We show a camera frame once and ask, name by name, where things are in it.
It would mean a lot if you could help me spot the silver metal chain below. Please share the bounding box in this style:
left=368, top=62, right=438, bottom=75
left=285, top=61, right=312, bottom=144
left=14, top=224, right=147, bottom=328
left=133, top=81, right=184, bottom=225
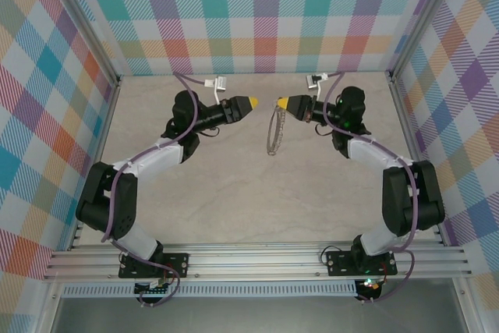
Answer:
left=265, top=101, right=288, bottom=157

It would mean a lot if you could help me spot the small circuit board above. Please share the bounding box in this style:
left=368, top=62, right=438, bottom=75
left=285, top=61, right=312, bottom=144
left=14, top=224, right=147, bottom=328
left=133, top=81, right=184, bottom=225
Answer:
left=357, top=276, right=385, bottom=301
left=134, top=278, right=175, bottom=296

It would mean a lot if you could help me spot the grey metal bottom panel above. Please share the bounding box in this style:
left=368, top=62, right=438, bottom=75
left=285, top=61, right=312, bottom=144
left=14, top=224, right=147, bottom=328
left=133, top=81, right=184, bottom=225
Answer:
left=37, top=296, right=483, bottom=333

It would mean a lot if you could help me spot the aluminium corner post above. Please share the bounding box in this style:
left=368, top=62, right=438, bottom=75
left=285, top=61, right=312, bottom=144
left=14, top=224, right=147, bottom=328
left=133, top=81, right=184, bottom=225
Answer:
left=45, top=0, right=122, bottom=87
left=384, top=0, right=469, bottom=83

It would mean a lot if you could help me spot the aluminium rail frame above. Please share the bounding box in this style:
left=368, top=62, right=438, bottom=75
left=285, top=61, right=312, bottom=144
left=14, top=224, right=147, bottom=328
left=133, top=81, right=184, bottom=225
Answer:
left=42, top=242, right=472, bottom=282

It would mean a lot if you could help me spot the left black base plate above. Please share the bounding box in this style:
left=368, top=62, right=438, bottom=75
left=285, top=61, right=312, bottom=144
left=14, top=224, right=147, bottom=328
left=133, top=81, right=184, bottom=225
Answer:
left=118, top=253, right=191, bottom=280

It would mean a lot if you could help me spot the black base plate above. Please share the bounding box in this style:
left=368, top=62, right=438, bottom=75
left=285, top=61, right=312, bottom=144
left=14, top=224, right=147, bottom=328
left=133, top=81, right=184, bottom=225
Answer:
left=118, top=253, right=191, bottom=280
left=324, top=249, right=398, bottom=278

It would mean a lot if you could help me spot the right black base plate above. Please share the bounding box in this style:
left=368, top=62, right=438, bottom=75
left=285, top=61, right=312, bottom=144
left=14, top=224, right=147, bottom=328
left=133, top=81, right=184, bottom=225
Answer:
left=324, top=249, right=398, bottom=278

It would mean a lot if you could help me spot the white slotted cable duct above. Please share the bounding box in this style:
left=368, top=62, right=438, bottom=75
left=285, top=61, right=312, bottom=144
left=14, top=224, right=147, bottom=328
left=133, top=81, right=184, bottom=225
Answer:
left=62, top=280, right=358, bottom=298

